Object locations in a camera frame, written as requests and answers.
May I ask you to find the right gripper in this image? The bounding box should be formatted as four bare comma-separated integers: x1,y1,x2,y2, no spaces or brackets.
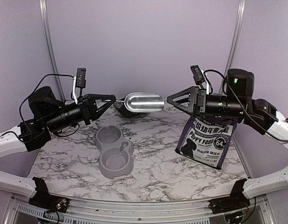
167,86,247,119

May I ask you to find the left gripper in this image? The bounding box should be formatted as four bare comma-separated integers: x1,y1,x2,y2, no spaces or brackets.
45,93,116,133

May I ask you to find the purple pet food bag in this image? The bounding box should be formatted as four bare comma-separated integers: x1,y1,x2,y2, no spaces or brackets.
175,116,238,170

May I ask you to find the metal food scoop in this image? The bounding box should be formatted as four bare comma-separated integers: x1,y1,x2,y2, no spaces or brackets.
115,92,165,113

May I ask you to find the grey double pet bowl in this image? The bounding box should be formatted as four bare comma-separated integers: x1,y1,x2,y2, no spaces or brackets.
96,125,134,179

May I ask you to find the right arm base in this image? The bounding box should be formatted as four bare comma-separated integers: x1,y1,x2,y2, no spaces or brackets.
208,197,251,214

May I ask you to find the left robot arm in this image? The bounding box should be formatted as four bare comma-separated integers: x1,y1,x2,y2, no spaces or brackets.
0,86,116,158

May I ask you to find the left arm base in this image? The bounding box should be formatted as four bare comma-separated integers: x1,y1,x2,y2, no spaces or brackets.
28,196,69,213

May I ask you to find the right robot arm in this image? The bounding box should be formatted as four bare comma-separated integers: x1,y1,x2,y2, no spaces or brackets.
167,65,288,209

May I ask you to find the black floral square plate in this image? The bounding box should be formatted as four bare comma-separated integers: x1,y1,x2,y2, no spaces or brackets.
113,102,138,118

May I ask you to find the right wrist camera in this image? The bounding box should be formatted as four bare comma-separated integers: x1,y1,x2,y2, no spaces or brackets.
190,65,211,94

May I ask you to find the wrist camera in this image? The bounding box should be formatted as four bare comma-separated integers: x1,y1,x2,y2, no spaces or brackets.
190,65,211,94
72,68,86,104

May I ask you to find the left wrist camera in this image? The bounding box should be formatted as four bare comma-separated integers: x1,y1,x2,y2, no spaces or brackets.
72,68,86,104

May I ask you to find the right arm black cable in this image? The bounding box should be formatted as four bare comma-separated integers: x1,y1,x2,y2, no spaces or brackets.
204,69,288,143

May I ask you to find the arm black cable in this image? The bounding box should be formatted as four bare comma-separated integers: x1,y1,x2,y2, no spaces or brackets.
204,69,288,143
0,73,89,140

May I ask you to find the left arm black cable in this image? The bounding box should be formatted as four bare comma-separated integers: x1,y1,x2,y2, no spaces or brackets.
0,73,89,140

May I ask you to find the front aluminium rail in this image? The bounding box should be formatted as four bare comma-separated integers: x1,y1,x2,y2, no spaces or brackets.
8,184,275,224

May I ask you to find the right aluminium frame post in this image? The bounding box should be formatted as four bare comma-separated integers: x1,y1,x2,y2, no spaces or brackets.
225,0,247,73

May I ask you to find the aluminium frame post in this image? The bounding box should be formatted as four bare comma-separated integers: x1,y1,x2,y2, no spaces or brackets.
225,0,247,73
39,0,66,102

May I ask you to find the left aluminium frame post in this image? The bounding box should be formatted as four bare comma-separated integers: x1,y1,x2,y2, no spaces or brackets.
39,0,66,102

